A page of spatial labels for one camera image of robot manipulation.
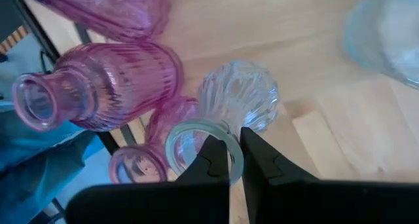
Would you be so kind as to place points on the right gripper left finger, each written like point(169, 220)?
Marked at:
point(147, 204)

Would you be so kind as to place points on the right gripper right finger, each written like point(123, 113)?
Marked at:
point(311, 204)

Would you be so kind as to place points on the round pink swirl vase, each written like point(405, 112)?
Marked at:
point(171, 119)

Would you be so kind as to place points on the tall pink glass vase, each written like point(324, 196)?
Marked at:
point(131, 83)

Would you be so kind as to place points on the clear swirl glass vase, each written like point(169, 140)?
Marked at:
point(239, 93)

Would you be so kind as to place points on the clear diamond-pattern jar vase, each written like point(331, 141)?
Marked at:
point(386, 37)

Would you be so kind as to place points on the pink flared-mouth glass vase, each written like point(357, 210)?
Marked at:
point(114, 11)

